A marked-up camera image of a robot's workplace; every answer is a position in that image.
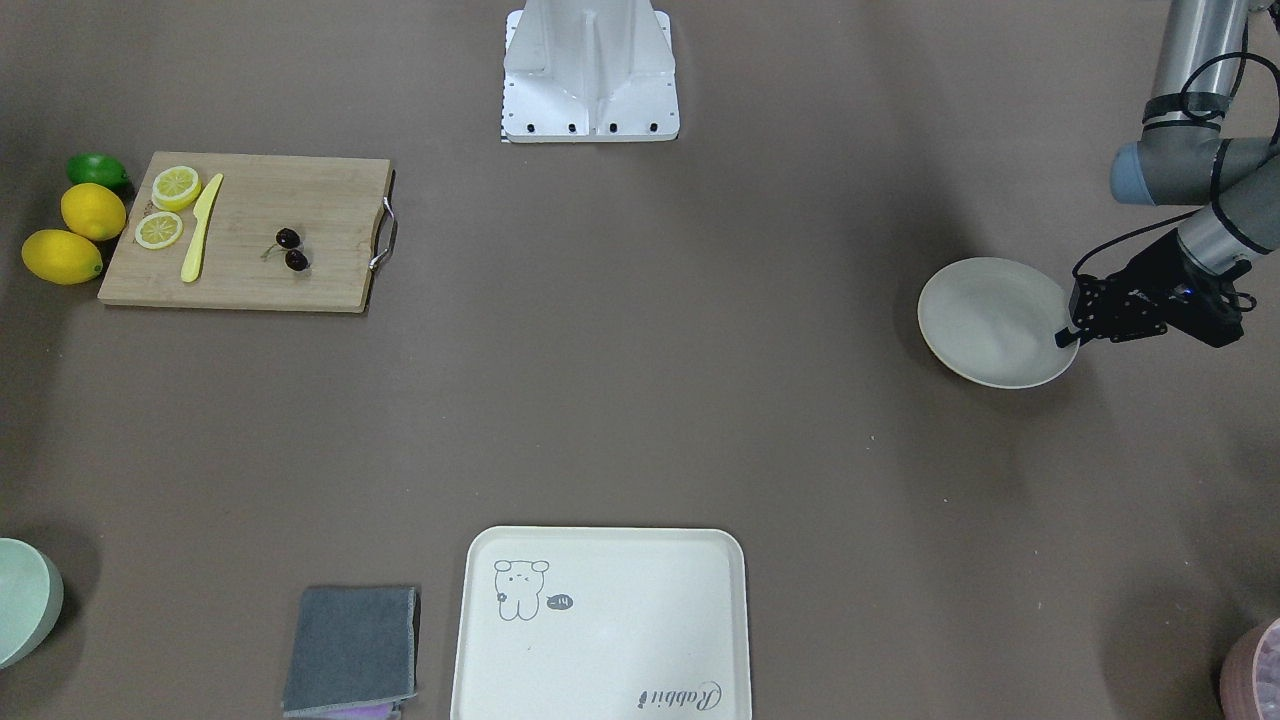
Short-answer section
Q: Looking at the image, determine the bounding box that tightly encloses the mint green bowl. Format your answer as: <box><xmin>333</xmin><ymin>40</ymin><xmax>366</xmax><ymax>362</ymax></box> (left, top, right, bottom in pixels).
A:
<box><xmin>1</xmin><ymin>538</ymin><xmax>64</xmax><ymax>669</ymax></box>

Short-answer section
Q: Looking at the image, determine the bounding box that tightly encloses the whole yellow lemon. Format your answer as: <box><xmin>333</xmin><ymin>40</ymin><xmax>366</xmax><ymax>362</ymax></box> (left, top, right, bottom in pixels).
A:
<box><xmin>20</xmin><ymin>229</ymin><xmax>104</xmax><ymax>284</ymax></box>
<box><xmin>59</xmin><ymin>183</ymin><xmax>127</xmax><ymax>243</ymax></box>

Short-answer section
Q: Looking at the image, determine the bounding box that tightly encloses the yellow plastic knife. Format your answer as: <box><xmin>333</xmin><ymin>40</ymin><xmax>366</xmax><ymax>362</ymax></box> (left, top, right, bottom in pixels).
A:
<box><xmin>180</xmin><ymin>173</ymin><xmax>224</xmax><ymax>283</ymax></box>

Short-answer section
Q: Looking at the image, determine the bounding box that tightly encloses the lemon half slice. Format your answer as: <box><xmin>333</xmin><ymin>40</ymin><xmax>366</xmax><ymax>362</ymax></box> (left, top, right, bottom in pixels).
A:
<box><xmin>134</xmin><ymin>211</ymin><xmax>186</xmax><ymax>250</ymax></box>
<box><xmin>150</xmin><ymin>165</ymin><xmax>204</xmax><ymax>213</ymax></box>

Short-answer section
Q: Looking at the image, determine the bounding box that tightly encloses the pink bowl with ice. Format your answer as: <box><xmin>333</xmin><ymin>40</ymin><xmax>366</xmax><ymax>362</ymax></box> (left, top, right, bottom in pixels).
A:
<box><xmin>1219</xmin><ymin>619</ymin><xmax>1279</xmax><ymax>719</ymax></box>

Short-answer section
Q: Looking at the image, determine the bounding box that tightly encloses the grey folded cloth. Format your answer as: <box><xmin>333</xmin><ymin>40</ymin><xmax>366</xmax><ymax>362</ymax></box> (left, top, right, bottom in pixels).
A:
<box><xmin>282</xmin><ymin>585</ymin><xmax>419</xmax><ymax>719</ymax></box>

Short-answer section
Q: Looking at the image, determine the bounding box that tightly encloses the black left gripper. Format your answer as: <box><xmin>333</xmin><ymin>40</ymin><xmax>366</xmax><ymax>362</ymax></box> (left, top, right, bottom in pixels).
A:
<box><xmin>1053</xmin><ymin>231</ymin><xmax>1257</xmax><ymax>348</ymax></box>

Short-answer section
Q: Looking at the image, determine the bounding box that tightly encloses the green lime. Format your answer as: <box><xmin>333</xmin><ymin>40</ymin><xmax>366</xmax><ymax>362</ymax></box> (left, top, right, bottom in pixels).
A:
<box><xmin>65</xmin><ymin>152</ymin><xmax>132</xmax><ymax>192</ymax></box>

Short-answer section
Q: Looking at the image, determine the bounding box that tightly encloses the bamboo cutting board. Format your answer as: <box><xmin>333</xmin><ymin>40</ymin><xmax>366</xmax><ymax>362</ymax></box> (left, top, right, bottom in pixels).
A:
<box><xmin>99</xmin><ymin>151</ymin><xmax>397</xmax><ymax>314</ymax></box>

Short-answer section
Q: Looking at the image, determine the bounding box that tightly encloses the cream rabbit tray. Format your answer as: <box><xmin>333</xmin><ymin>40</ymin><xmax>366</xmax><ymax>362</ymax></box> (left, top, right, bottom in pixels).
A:
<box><xmin>451</xmin><ymin>527</ymin><xmax>753</xmax><ymax>719</ymax></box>

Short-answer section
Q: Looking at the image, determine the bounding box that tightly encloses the dark red cherry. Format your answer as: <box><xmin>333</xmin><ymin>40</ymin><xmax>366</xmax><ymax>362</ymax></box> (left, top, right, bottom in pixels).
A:
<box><xmin>284</xmin><ymin>249</ymin><xmax>310</xmax><ymax>272</ymax></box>
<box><xmin>275</xmin><ymin>227</ymin><xmax>301</xmax><ymax>251</ymax></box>

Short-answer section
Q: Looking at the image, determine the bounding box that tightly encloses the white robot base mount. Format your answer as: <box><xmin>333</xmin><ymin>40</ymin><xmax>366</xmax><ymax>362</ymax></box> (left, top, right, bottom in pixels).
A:
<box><xmin>500</xmin><ymin>1</ymin><xmax>681</xmax><ymax>143</ymax></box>

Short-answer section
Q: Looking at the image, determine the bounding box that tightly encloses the beige round plate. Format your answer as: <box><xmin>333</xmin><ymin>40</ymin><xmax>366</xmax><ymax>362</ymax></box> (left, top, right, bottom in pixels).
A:
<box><xmin>916</xmin><ymin>258</ymin><xmax>1080</xmax><ymax>389</ymax></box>

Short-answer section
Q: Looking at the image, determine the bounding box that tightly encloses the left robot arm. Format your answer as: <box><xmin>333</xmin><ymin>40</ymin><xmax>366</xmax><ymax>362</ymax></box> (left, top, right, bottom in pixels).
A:
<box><xmin>1055</xmin><ymin>1</ymin><xmax>1279</xmax><ymax>348</ymax></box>

